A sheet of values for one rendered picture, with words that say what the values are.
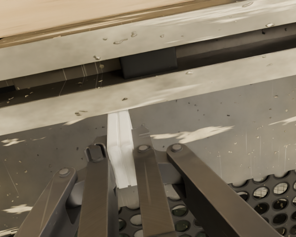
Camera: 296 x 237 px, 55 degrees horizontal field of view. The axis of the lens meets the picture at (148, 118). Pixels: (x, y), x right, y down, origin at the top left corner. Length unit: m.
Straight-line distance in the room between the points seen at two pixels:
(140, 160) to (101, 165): 0.02
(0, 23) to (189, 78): 0.15
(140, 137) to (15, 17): 0.14
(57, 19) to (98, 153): 0.13
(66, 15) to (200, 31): 0.11
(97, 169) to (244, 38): 0.16
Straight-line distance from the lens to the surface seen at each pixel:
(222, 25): 0.20
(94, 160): 0.16
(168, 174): 0.16
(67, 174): 0.16
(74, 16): 0.24
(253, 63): 0.22
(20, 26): 0.25
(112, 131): 0.18
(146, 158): 0.15
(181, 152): 0.15
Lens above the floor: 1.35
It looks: 27 degrees down
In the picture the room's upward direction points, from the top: 93 degrees clockwise
